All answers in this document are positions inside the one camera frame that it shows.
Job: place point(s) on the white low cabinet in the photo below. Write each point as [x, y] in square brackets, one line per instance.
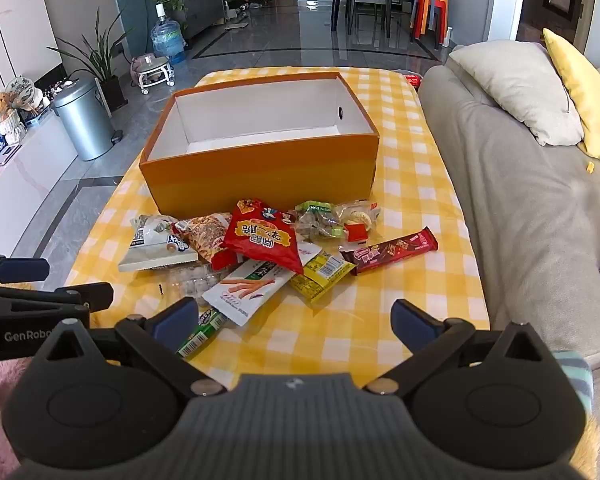
[25, 175]

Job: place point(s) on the yellow snack packet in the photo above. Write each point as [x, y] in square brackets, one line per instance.
[320, 275]

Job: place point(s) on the yellow pillow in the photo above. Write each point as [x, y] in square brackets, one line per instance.
[585, 90]

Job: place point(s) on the beige pillow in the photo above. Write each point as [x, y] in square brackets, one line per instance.
[520, 85]

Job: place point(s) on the grey sofa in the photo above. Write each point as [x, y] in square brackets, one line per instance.
[520, 210]

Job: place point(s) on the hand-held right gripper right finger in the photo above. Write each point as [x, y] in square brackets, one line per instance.
[414, 324]

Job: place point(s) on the small white wheeled stool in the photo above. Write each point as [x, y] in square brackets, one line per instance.
[152, 72]

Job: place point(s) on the small red packet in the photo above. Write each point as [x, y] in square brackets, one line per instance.
[413, 81]

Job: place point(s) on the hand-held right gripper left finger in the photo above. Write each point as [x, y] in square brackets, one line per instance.
[176, 321]

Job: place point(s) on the potted long-leaf plant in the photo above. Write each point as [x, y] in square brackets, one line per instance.
[100, 65]

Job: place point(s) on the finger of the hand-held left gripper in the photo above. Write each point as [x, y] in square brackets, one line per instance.
[80, 295]
[15, 269]

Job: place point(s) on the small yellow scrap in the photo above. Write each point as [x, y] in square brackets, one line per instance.
[590, 166]

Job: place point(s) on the clear packet of white balls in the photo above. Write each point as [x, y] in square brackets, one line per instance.
[190, 285]

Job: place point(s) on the blue water jug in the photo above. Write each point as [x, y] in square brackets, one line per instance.
[167, 37]

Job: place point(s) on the white packet with orange sticks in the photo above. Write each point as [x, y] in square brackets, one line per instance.
[245, 290]

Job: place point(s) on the red snack bag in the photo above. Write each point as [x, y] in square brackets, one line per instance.
[260, 240]

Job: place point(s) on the stacked red and orange stools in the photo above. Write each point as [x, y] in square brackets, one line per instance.
[427, 12]

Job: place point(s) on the yellow potato chip bag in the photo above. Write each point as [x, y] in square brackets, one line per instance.
[150, 250]

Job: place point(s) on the brown chocolate bar wrapper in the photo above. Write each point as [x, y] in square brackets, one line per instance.
[390, 250]

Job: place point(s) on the silver pedal trash bin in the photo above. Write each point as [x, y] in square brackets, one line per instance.
[82, 120]

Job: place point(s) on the clear packet with red label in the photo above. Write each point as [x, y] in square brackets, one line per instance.
[361, 220]

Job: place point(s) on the green stick packet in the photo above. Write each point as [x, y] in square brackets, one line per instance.
[200, 337]

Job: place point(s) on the orange patterned snack packet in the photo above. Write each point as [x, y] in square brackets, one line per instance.
[205, 235]

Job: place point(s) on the clear packet of green candies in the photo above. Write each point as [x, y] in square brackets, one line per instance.
[315, 225]

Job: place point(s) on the group of plush toys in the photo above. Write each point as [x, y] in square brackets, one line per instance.
[10, 110]

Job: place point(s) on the teal striped cloth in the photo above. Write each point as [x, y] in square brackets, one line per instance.
[575, 385]

